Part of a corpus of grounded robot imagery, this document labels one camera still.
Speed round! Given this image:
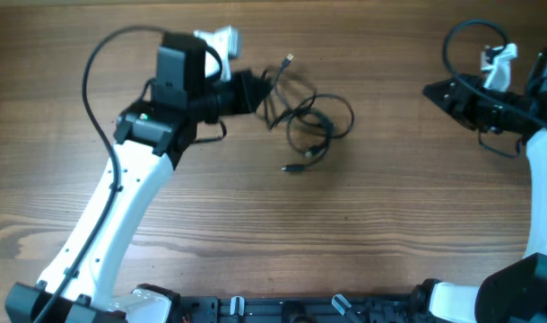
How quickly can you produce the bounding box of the left camera black cable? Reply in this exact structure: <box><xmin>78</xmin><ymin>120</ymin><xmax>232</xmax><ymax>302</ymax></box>
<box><xmin>30</xmin><ymin>24</ymin><xmax>171</xmax><ymax>323</ymax></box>

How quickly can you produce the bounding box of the black USB cable long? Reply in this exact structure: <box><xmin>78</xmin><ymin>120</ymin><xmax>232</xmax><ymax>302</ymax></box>
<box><xmin>258</xmin><ymin>54</ymin><xmax>322</xmax><ymax>130</ymax></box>

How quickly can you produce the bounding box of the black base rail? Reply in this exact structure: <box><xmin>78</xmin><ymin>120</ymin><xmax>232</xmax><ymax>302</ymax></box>
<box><xmin>178</xmin><ymin>295</ymin><xmax>411</xmax><ymax>323</ymax></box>

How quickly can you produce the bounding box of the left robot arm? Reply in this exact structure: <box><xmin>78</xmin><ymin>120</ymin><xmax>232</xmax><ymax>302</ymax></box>
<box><xmin>5</xmin><ymin>26</ymin><xmax>271</xmax><ymax>322</ymax></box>

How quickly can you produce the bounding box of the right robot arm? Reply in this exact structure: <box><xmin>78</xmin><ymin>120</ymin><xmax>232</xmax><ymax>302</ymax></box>
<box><xmin>422</xmin><ymin>48</ymin><xmax>547</xmax><ymax>322</ymax></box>

